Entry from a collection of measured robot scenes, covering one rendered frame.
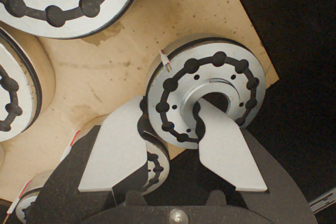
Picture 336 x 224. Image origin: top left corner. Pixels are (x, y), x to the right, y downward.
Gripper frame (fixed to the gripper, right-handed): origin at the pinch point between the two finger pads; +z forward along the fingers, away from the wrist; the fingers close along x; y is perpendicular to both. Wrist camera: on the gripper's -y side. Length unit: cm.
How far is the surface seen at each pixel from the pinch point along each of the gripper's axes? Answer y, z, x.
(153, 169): 8.1, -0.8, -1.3
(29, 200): 11.4, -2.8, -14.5
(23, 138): 5.4, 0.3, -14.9
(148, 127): 3.6, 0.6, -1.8
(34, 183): 11.1, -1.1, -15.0
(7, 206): 17.3, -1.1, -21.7
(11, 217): 18.2, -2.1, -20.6
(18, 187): 14.0, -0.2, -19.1
